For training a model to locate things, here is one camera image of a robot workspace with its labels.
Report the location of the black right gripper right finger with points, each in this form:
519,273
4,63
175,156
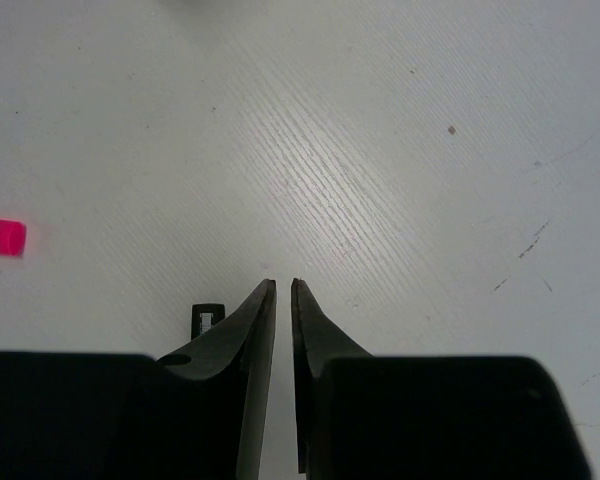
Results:
360,416

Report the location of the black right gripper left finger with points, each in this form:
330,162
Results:
196,413

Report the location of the green capped black highlighter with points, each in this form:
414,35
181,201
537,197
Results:
204,317

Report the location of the pink capped black highlighter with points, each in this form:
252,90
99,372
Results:
12,238

